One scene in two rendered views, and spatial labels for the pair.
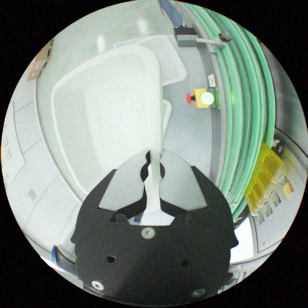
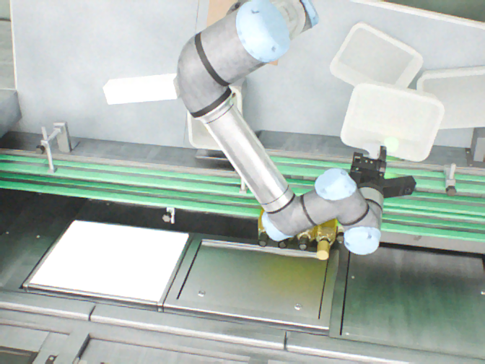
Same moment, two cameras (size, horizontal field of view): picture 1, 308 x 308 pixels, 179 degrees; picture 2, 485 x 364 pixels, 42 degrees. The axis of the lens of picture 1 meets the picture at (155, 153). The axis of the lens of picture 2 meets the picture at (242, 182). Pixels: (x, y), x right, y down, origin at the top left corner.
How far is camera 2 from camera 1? 1.59 m
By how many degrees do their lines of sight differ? 50
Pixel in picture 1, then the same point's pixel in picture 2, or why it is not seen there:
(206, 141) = (327, 128)
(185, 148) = (320, 97)
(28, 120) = not seen: outside the picture
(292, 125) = (365, 266)
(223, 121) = not seen: hidden behind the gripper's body
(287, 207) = (279, 284)
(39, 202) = not seen: outside the picture
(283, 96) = (398, 258)
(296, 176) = (319, 276)
